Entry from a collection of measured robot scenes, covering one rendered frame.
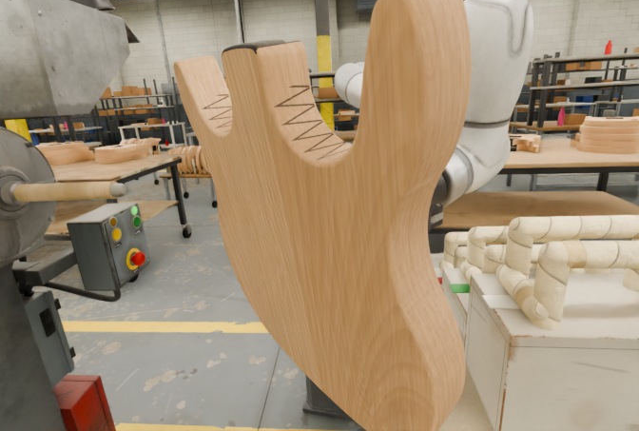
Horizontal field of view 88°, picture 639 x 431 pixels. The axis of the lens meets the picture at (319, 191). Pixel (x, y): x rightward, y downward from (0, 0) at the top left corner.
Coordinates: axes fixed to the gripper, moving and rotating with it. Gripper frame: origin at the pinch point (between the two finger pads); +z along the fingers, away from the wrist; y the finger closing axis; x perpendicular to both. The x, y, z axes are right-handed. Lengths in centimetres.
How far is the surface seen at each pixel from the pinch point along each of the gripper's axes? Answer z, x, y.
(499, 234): -38.6, -16.5, -4.5
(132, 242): 11, -24, 74
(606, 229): -32.9, -6.8, -19.7
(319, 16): -485, 59, 539
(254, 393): -12, -133, 90
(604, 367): -21.3, -18.9, -24.1
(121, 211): 11, -14, 74
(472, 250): -35.1, -19.8, -1.1
